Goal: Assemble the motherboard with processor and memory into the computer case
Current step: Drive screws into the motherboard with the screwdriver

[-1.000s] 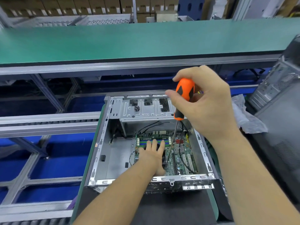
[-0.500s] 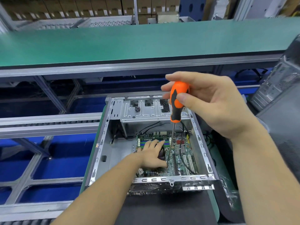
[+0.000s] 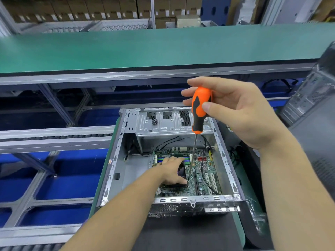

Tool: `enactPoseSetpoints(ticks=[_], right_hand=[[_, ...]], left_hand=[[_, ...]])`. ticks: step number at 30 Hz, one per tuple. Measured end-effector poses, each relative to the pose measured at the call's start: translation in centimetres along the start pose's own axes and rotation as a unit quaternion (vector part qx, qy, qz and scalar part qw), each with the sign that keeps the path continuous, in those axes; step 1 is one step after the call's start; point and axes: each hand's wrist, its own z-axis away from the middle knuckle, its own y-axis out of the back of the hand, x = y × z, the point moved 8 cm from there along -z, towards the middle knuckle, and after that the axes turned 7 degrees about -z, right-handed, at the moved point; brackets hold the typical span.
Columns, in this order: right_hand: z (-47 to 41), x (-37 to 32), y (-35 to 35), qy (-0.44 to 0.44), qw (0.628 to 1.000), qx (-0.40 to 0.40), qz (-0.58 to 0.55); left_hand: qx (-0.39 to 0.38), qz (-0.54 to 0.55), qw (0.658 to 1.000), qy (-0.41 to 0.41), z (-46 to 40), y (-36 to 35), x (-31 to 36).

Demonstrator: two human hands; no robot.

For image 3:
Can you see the person's left hand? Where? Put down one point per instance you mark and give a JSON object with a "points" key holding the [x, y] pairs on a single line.
{"points": [[172, 171]]}

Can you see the person's right hand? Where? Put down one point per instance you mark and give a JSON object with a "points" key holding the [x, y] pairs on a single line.
{"points": [[246, 112]]}

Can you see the green RAM stick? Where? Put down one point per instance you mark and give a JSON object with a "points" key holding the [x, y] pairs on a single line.
{"points": [[172, 152]]}

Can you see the green motherboard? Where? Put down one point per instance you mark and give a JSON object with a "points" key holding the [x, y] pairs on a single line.
{"points": [[207, 177]]}

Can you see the black and silver computer case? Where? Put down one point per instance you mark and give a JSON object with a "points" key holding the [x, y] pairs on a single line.
{"points": [[125, 164]]}

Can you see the person's left forearm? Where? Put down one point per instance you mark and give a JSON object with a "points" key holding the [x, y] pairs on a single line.
{"points": [[120, 217]]}

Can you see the grey computer tower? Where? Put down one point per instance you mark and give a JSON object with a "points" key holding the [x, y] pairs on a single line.
{"points": [[311, 94]]}

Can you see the dark grey case side panel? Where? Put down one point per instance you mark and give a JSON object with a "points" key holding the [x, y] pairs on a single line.
{"points": [[320, 149]]}

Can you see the green conveyor belt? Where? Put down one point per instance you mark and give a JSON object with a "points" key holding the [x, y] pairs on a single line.
{"points": [[131, 47]]}

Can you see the stack of cardboard boxes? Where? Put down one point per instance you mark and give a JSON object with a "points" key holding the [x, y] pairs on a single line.
{"points": [[94, 7]]}

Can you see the aluminium roller conveyor rail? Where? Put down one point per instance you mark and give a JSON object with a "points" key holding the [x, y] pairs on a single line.
{"points": [[52, 139]]}

